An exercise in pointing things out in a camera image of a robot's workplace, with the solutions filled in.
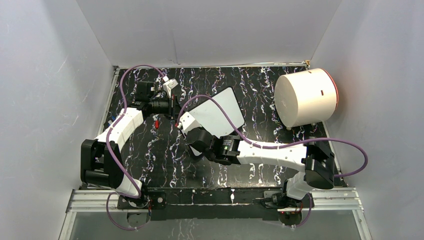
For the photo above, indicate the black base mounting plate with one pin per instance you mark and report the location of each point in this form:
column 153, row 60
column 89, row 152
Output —
column 215, row 203

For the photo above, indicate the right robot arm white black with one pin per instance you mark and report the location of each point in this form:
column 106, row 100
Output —
column 313, row 161

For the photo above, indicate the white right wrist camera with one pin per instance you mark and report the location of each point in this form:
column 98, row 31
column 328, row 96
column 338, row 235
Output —
column 187, row 122

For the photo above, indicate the aluminium front frame rail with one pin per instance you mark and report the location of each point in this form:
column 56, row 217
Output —
column 106, row 201

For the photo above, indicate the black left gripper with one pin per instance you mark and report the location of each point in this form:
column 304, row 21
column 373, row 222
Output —
column 171, row 102

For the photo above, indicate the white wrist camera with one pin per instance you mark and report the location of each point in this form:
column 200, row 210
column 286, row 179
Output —
column 168, row 85
column 187, row 122

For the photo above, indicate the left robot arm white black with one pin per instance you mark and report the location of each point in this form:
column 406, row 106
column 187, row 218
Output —
column 100, row 158

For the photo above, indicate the white cylindrical drum red rim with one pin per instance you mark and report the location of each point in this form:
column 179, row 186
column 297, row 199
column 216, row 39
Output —
column 306, row 97

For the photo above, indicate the small white whiteboard black frame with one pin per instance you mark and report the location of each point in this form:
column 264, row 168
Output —
column 211, row 113

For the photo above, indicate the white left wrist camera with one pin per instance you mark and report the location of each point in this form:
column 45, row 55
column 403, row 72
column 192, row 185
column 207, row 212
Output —
column 168, row 85

